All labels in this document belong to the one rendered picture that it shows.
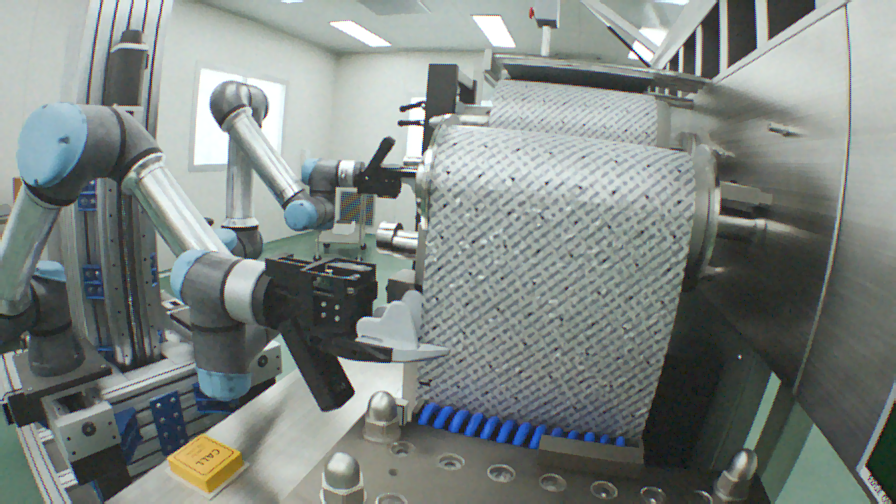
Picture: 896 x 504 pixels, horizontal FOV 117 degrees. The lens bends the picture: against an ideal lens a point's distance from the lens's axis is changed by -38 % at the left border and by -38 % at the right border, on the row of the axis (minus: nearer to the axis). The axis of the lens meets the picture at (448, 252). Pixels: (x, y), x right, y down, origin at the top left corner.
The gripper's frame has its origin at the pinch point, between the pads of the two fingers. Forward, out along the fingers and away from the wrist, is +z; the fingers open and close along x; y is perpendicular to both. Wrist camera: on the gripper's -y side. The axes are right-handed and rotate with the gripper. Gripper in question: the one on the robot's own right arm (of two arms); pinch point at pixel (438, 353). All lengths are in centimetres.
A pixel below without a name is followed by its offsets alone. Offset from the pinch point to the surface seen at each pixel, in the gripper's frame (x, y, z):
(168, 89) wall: 239, 75, -356
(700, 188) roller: 1.1, 19.0, 22.2
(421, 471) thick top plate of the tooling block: -10.7, -6.0, 2.4
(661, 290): -0.3, 9.7, 19.7
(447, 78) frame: 33.1, 32.3, -11.7
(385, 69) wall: 556, 142, -271
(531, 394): -0.3, -2.3, 9.7
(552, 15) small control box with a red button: 58, 53, 3
